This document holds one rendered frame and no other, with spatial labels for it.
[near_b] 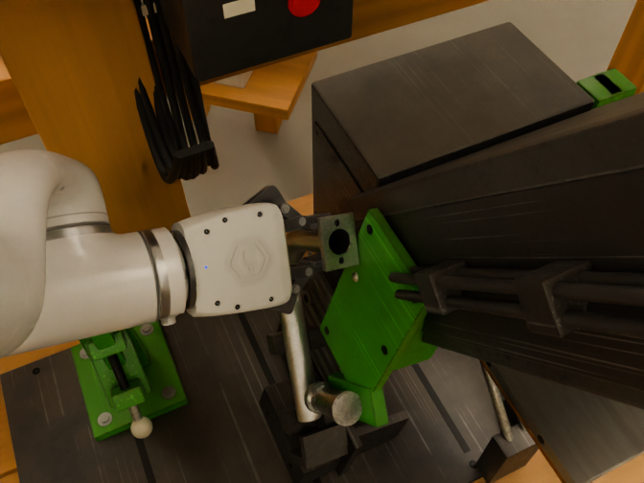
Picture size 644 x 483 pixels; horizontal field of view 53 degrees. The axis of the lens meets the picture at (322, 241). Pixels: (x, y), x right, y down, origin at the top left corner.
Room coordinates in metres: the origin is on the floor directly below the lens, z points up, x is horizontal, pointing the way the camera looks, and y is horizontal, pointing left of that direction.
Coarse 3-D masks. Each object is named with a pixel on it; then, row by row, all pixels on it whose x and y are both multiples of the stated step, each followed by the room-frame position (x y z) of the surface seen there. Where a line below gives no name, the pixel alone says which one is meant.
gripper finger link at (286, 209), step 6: (282, 204) 0.41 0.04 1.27; (288, 204) 0.41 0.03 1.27; (282, 210) 0.40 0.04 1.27; (288, 210) 0.40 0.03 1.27; (294, 210) 0.41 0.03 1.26; (288, 216) 0.40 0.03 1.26; (294, 216) 0.40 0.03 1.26; (306, 216) 0.41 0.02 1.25; (312, 216) 0.41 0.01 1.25; (318, 216) 0.41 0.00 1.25; (324, 216) 0.41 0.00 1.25; (312, 222) 0.40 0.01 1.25; (336, 222) 0.41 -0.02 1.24; (300, 228) 0.40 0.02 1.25; (306, 228) 0.40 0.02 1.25; (312, 228) 0.39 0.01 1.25
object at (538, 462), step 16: (528, 464) 0.27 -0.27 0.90; (544, 464) 0.27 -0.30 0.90; (624, 464) 0.27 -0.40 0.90; (640, 464) 0.27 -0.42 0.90; (480, 480) 0.25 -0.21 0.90; (496, 480) 0.25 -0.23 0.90; (512, 480) 0.25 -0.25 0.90; (528, 480) 0.25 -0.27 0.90; (544, 480) 0.25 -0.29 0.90; (560, 480) 0.25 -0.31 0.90; (608, 480) 0.25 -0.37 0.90; (624, 480) 0.25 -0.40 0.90; (640, 480) 0.25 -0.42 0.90
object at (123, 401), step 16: (128, 336) 0.39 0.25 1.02; (96, 352) 0.36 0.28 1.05; (112, 352) 0.36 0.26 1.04; (128, 352) 0.38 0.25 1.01; (96, 368) 0.36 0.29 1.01; (112, 368) 0.35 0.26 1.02; (128, 368) 0.36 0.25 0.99; (112, 384) 0.34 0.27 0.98; (128, 384) 0.34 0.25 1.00; (144, 384) 0.35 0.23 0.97; (112, 400) 0.32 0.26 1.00; (128, 400) 0.32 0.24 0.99; (144, 400) 0.32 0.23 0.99
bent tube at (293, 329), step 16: (320, 224) 0.39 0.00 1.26; (352, 224) 0.40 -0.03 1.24; (288, 240) 0.43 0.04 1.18; (304, 240) 0.41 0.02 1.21; (320, 240) 0.38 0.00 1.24; (336, 240) 0.41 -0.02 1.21; (352, 240) 0.39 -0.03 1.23; (288, 256) 0.43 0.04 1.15; (336, 256) 0.37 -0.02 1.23; (352, 256) 0.38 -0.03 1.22; (288, 320) 0.38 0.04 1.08; (304, 320) 0.39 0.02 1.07; (288, 336) 0.37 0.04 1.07; (304, 336) 0.37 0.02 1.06; (288, 352) 0.36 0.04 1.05; (304, 352) 0.36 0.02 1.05; (288, 368) 0.34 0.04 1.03; (304, 368) 0.34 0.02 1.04; (304, 384) 0.32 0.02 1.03; (304, 416) 0.29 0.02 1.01; (320, 416) 0.30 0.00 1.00
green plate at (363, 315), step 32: (384, 224) 0.38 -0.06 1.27; (384, 256) 0.36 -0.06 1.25; (352, 288) 0.37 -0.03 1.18; (384, 288) 0.34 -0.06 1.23; (416, 288) 0.31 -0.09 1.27; (352, 320) 0.35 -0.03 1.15; (384, 320) 0.32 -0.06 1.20; (416, 320) 0.29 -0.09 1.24; (352, 352) 0.33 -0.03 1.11; (384, 352) 0.30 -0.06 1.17; (416, 352) 0.32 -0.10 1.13
